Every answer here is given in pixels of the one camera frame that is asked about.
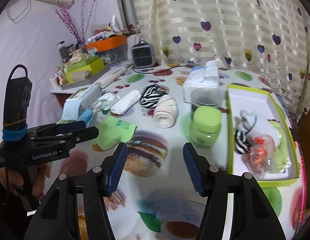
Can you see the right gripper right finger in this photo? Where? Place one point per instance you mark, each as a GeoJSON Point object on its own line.
{"type": "Point", "coordinates": [211, 183]}

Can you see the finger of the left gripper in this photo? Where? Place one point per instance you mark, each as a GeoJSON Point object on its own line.
{"type": "Point", "coordinates": [83, 135]}
{"type": "Point", "coordinates": [70, 127]}

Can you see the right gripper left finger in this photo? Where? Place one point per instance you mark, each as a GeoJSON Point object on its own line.
{"type": "Point", "coordinates": [100, 182]}

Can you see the green cleaning cloth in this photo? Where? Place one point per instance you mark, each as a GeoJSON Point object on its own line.
{"type": "Point", "coordinates": [111, 132]}

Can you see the black white striped sock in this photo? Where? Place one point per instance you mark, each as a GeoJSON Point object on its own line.
{"type": "Point", "coordinates": [242, 145]}

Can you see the crinkly plastic snack bag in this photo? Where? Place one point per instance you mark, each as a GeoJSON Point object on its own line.
{"type": "Point", "coordinates": [259, 157]}

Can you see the green rabbit towel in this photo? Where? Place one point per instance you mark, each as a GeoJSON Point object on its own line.
{"type": "Point", "coordinates": [281, 160]}

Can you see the blue face mask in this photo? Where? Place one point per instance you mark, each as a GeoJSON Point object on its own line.
{"type": "Point", "coordinates": [87, 117]}

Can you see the grey white sock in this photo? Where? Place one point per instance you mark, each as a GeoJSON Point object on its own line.
{"type": "Point", "coordinates": [259, 126]}

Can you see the person's left hand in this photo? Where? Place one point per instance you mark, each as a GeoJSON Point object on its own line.
{"type": "Point", "coordinates": [11, 179]}

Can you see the white knotted cloth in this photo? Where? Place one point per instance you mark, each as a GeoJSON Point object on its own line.
{"type": "Point", "coordinates": [103, 105]}

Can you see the wet wipes pack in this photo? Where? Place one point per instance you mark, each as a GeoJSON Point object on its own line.
{"type": "Point", "coordinates": [80, 101]}

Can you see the chevron patterned tray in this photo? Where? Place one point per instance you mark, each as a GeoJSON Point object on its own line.
{"type": "Point", "coordinates": [85, 82]}

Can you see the white rolled towel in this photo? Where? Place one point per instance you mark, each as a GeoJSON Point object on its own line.
{"type": "Point", "coordinates": [125, 103]}

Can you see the green cardboard box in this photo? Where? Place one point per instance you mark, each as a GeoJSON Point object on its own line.
{"type": "Point", "coordinates": [78, 70]}

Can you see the green cream jar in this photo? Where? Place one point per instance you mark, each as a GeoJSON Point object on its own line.
{"type": "Point", "coordinates": [205, 126]}

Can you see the white green-rimmed tray box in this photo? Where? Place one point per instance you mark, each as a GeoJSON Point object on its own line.
{"type": "Point", "coordinates": [252, 99]}

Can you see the rolled black white sock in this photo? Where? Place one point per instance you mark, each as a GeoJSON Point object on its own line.
{"type": "Point", "coordinates": [150, 96]}

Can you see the cream rolled sock red stripe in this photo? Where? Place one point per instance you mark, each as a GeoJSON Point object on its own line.
{"type": "Point", "coordinates": [166, 112]}

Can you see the clear lidded dark jar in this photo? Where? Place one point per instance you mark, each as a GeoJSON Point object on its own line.
{"type": "Point", "coordinates": [205, 97]}

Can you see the pink hoop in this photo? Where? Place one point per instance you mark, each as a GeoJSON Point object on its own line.
{"type": "Point", "coordinates": [299, 197]}

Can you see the purple dried flower branches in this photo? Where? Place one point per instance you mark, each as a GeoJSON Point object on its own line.
{"type": "Point", "coordinates": [76, 18]}

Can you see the orange plastic bin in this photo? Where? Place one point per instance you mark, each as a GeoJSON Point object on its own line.
{"type": "Point", "coordinates": [109, 43]}

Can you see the grey mini heater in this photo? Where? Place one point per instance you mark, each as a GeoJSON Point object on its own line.
{"type": "Point", "coordinates": [143, 55]}

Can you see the white tissue pack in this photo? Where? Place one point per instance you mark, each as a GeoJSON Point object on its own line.
{"type": "Point", "coordinates": [201, 77]}

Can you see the heart patterned curtain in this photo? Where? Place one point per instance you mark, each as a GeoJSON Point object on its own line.
{"type": "Point", "coordinates": [268, 37]}

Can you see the black left camera box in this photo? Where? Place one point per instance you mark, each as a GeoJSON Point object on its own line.
{"type": "Point", "coordinates": [17, 99]}

